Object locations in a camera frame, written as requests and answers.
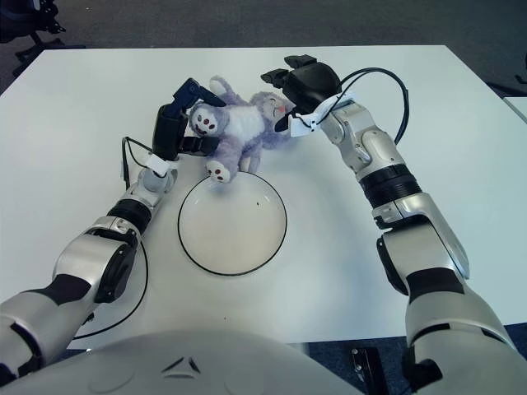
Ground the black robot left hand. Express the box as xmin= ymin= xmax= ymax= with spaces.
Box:
xmin=152 ymin=77 xmax=226 ymax=162

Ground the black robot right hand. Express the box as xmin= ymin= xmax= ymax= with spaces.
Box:
xmin=260 ymin=53 xmax=343 ymax=132

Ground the purple plush bunny doll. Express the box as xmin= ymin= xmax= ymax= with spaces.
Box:
xmin=187 ymin=74 xmax=300 ymax=184

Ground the white plate black rim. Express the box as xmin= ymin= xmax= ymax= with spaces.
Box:
xmin=177 ymin=169 xmax=288 ymax=276

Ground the black office chair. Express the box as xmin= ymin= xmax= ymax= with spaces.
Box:
xmin=0 ymin=0 xmax=87 ymax=77

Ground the white neighbouring table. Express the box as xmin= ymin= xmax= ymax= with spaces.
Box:
xmin=502 ymin=96 xmax=527 ymax=124

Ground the grey robot torso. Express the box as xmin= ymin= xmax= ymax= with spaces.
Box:
xmin=0 ymin=328 xmax=363 ymax=395

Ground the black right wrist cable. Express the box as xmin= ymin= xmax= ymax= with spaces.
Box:
xmin=335 ymin=67 xmax=412 ymax=145

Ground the black metal bracket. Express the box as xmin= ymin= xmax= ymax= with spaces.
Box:
xmin=352 ymin=347 xmax=380 ymax=395

